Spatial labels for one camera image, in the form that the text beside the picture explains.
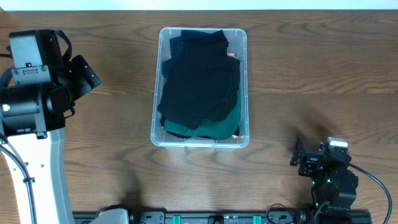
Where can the black cloth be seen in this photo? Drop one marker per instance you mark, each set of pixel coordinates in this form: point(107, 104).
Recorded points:
point(206, 87)

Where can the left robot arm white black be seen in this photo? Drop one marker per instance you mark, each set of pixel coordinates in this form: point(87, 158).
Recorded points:
point(38, 94)

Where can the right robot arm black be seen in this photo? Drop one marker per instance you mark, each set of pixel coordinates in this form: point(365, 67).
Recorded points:
point(333, 184)

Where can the dark teal garment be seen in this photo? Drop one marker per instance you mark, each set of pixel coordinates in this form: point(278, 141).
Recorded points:
point(177, 46)

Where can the black mounting rail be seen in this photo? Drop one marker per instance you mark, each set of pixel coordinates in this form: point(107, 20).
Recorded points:
point(274, 216)

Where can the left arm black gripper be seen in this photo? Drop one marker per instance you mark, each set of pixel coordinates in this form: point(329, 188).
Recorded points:
point(84, 75)

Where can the green garment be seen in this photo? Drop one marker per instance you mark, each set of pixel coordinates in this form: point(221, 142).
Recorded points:
point(217, 129)

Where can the clear plastic storage bin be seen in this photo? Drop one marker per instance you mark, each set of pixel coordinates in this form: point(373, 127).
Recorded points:
point(237, 39)

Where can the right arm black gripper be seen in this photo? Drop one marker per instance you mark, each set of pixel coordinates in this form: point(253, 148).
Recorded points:
point(311, 160)

